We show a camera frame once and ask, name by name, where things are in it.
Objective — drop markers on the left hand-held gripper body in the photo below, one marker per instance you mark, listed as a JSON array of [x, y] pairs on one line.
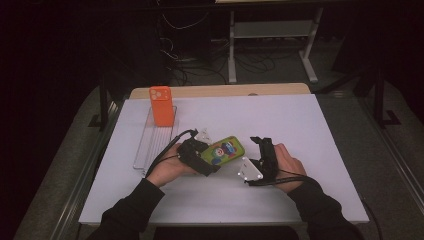
[[188, 150]]

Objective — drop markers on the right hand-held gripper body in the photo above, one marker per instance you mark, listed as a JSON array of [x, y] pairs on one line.
[[268, 165]]

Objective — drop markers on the green snack packet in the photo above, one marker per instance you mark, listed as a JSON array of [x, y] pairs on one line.
[[223, 151]]

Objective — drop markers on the clear plastic rack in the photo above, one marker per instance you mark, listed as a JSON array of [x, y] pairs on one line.
[[153, 146]]

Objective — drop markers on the orange box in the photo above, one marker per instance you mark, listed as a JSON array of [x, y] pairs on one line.
[[162, 106]]

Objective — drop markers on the person's right hand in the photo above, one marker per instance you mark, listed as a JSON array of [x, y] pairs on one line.
[[290, 166]]

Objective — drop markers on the person's left hand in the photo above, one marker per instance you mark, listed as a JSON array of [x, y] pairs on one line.
[[166, 166]]

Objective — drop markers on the light wooden table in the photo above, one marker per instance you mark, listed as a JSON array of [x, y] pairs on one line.
[[216, 90]]

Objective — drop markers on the black metal stand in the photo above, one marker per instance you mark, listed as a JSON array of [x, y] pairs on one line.
[[104, 100], [379, 100]]

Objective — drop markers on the grey metal rail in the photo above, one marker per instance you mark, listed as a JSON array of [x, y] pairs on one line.
[[396, 160], [86, 173]]

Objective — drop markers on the white metal table frame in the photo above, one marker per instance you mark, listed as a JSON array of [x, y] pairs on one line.
[[271, 29]]

